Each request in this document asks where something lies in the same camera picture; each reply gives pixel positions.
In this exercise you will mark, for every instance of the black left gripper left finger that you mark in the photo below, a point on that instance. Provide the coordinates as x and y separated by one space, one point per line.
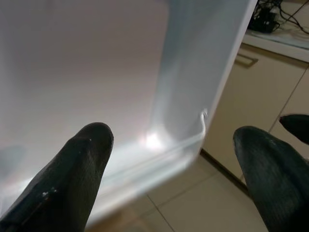
60 183

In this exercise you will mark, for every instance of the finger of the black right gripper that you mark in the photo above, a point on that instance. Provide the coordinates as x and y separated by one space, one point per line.
300 126

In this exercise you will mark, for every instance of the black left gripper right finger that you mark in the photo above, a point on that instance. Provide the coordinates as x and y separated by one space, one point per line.
277 183

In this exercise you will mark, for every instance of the tall fridge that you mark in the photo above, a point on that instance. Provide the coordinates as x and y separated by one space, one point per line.
96 60

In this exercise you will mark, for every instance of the beige kitchen cabinet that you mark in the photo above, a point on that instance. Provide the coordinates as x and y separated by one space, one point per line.
253 96

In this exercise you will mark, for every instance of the black power adapter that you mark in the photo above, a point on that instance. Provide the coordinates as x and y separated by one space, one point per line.
263 21

